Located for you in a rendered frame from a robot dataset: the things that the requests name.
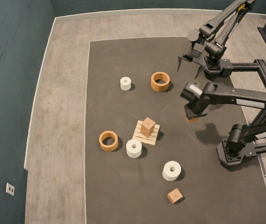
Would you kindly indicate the small square wooden pallet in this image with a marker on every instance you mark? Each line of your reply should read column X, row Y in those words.
column 144, row 140

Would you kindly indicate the orange-brown open cup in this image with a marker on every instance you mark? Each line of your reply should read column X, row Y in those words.
column 108, row 134

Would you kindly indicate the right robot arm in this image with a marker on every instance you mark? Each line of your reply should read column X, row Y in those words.
column 234, row 14

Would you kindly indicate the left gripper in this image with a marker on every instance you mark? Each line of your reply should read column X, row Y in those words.
column 194, row 113

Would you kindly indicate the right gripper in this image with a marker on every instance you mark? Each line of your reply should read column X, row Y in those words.
column 191, row 58

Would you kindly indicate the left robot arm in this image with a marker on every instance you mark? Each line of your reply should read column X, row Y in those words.
column 239, row 135

